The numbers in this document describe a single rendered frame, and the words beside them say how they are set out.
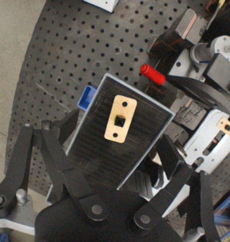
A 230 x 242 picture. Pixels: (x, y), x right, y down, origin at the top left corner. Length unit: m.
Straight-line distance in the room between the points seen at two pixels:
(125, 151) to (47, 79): 0.62
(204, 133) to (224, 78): 0.25
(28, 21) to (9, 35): 0.26
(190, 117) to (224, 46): 0.18
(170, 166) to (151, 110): 0.11
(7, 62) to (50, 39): 1.15
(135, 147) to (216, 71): 0.20
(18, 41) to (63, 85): 1.15
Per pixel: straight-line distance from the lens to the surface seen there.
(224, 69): 0.31
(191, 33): 0.37
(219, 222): 3.02
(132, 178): 0.48
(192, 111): 0.38
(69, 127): 0.19
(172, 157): 0.18
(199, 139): 0.52
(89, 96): 0.73
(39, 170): 1.09
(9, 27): 1.93
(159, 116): 0.26
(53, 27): 0.81
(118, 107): 0.25
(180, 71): 0.47
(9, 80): 1.90
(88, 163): 0.31
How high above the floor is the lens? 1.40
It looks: 70 degrees down
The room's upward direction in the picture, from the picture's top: 170 degrees counter-clockwise
